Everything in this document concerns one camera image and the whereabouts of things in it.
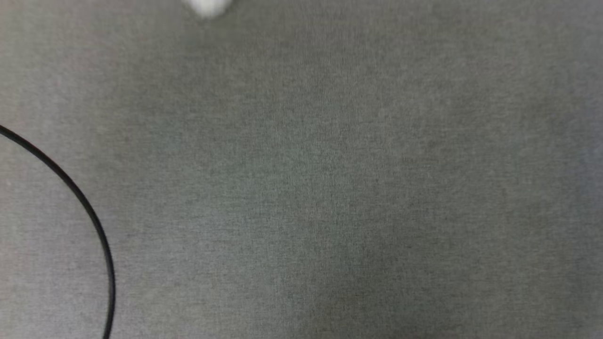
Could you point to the red and white garment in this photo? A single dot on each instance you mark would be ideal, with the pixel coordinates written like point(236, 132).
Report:
point(207, 6)

